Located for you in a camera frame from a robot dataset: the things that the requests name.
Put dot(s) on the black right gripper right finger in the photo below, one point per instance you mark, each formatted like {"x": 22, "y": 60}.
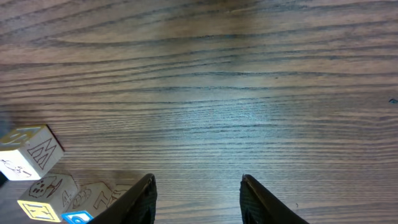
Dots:
{"x": 259, "y": 206}

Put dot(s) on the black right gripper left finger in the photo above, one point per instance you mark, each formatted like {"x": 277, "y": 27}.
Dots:
{"x": 136, "y": 206}

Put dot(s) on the green N block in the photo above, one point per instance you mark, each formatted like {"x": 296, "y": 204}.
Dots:
{"x": 117, "y": 192}

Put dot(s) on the blue P block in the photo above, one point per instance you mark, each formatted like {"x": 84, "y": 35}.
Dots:
{"x": 89, "y": 202}

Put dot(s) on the yellow K block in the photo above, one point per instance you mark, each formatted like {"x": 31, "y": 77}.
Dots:
{"x": 48, "y": 198}

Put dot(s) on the plain white wooden block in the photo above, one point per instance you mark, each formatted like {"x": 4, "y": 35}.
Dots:
{"x": 29, "y": 152}

